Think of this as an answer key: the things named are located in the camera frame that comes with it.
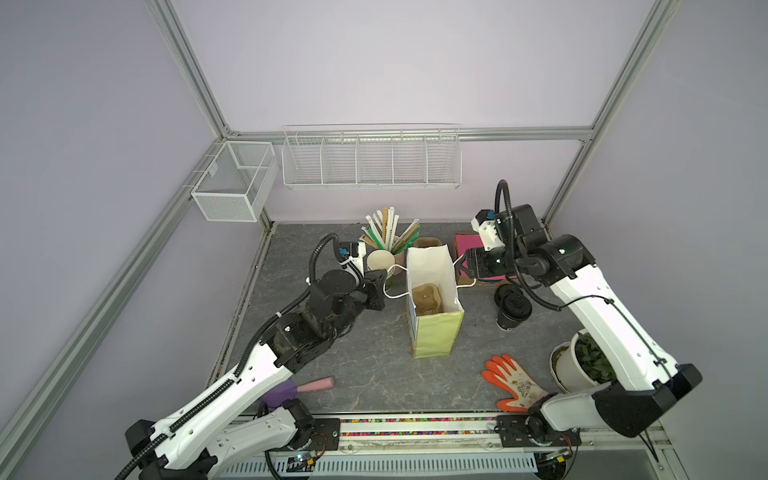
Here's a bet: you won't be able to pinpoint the paper cups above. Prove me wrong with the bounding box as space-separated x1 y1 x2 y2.
366 250 396 278

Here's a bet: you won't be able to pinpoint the green white paper bag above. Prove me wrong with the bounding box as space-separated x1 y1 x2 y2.
397 245 465 359

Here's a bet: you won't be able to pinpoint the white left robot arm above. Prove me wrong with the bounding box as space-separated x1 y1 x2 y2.
117 233 387 479

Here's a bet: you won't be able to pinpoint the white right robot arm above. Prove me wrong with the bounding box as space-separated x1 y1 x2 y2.
458 180 703 438

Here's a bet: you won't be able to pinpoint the pink straw holder cup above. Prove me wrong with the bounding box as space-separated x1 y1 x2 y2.
394 250 407 270

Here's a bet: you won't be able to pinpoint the bundle of wrapped straws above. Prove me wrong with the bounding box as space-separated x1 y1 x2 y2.
359 207 421 255

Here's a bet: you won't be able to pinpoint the stack of black cup lids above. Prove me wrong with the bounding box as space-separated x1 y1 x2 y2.
494 284 532 331

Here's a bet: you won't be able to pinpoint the brown pulp cup carrier stack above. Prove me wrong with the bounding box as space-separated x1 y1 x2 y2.
412 237 443 248

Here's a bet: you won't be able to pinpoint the orange white work glove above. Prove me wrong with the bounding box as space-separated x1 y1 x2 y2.
481 354 549 413

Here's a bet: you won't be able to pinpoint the potted green plant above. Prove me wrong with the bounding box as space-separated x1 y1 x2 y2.
549 329 617 393

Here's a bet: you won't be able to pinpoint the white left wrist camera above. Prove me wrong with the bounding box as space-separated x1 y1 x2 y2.
338 241 366 282

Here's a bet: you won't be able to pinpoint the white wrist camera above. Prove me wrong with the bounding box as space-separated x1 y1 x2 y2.
470 209 505 251
338 241 366 282

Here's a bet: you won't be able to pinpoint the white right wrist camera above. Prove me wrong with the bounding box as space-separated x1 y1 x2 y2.
470 209 505 251

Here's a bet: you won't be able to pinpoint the long white wire shelf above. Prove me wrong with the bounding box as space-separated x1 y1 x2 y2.
281 123 463 189

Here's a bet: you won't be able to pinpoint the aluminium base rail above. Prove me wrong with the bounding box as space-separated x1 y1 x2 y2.
158 410 688 480

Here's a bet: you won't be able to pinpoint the small white wire basket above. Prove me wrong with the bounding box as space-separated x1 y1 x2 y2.
192 141 279 223

